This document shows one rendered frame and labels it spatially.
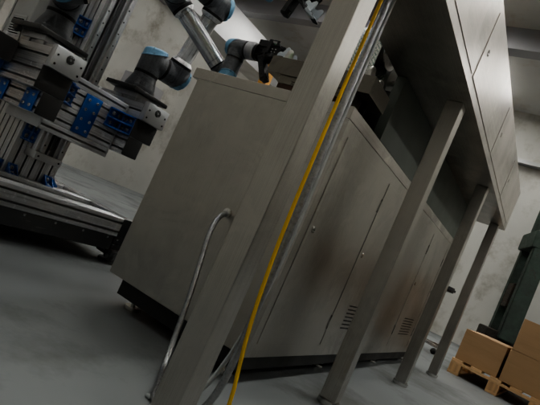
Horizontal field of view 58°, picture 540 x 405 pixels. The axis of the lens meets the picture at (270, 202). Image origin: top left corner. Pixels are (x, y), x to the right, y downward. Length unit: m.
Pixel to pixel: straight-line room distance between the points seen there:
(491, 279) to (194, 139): 7.51
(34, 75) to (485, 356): 3.74
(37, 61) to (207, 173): 0.83
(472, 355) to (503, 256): 4.58
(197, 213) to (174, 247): 0.14
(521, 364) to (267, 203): 3.66
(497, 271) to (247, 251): 8.06
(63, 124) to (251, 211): 1.46
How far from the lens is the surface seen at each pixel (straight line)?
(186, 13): 2.25
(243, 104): 1.67
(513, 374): 4.39
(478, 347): 4.43
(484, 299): 8.80
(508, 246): 8.89
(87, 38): 2.41
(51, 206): 2.18
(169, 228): 1.68
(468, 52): 1.61
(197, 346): 0.93
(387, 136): 1.78
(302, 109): 0.92
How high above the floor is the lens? 0.47
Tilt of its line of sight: 3 degrees up
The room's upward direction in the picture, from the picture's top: 24 degrees clockwise
